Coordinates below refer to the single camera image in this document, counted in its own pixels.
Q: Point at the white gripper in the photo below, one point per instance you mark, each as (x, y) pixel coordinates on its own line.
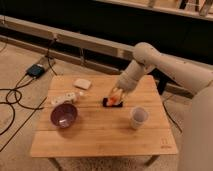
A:
(119, 93)

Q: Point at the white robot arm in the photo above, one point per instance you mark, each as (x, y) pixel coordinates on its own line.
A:
(196, 152)

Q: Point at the white ceramic cup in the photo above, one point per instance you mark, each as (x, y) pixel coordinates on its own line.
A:
(138, 117)

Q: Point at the black rectangular block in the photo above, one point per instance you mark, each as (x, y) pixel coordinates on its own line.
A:
(107, 103)

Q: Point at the beige sponge block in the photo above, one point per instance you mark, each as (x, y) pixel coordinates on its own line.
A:
(82, 83)

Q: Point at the wooden table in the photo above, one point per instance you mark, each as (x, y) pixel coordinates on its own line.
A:
(100, 131)

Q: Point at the white toy object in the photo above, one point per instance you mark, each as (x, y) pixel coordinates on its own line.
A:
(63, 98)

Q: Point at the purple bowl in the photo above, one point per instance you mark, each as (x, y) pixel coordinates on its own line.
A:
(64, 115)

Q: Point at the black power adapter left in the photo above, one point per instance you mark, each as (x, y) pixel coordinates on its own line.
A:
(35, 71)

